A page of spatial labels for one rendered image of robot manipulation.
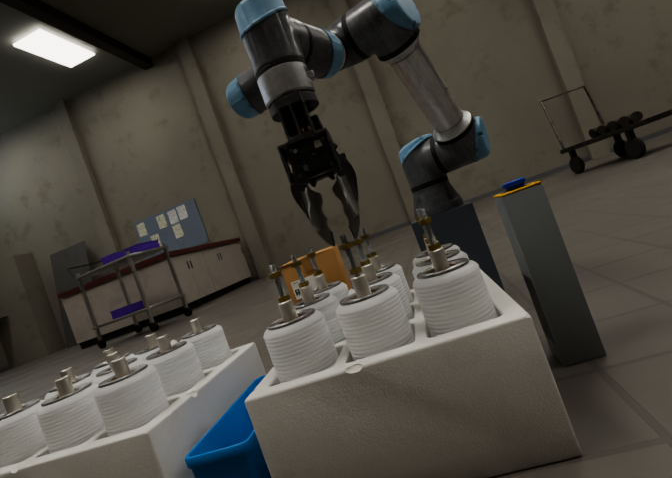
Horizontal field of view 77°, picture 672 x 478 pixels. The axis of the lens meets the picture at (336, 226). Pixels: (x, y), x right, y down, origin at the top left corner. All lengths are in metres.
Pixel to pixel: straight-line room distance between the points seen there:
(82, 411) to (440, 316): 0.59
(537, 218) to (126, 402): 0.72
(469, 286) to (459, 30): 8.52
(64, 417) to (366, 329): 0.51
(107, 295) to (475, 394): 7.23
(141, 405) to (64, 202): 11.13
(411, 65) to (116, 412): 0.93
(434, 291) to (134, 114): 10.32
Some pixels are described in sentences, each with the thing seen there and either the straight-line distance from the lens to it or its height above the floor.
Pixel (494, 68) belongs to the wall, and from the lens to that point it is 8.84.
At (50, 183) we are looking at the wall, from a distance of 12.10.
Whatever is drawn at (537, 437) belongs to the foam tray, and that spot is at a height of 0.04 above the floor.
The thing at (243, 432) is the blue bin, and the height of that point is 0.07.
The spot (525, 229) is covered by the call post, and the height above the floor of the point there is 0.24.
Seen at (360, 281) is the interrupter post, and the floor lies 0.27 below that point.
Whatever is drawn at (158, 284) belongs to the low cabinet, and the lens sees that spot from 7.03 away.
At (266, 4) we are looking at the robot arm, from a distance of 0.65.
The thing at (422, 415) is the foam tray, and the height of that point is 0.10.
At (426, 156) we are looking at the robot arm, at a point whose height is 0.47.
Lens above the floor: 0.35
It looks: 1 degrees up
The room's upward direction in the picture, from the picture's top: 20 degrees counter-clockwise
